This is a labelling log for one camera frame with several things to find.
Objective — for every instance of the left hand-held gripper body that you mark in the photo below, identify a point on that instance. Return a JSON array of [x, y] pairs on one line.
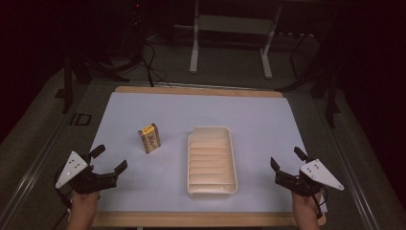
[[83, 179]]

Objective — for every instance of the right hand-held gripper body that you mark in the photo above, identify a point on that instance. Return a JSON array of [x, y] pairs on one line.
[[311, 179]]

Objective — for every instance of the small yellow patterned box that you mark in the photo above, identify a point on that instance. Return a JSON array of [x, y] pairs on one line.
[[149, 138]]

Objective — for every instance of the white ribbed plastic tray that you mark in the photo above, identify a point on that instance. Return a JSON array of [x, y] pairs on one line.
[[211, 162]]

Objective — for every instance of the person's left hand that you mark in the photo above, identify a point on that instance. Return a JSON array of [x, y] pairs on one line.
[[83, 204]]

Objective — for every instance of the person's right hand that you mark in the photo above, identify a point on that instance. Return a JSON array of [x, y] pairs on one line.
[[304, 207]]

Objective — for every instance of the light blue table mat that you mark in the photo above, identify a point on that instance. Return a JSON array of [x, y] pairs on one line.
[[178, 127]]

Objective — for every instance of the black tripod stand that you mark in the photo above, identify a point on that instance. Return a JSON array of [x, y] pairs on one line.
[[322, 80], [68, 76]]

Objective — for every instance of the white metal stand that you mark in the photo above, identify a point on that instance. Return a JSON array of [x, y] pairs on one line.
[[233, 32]]

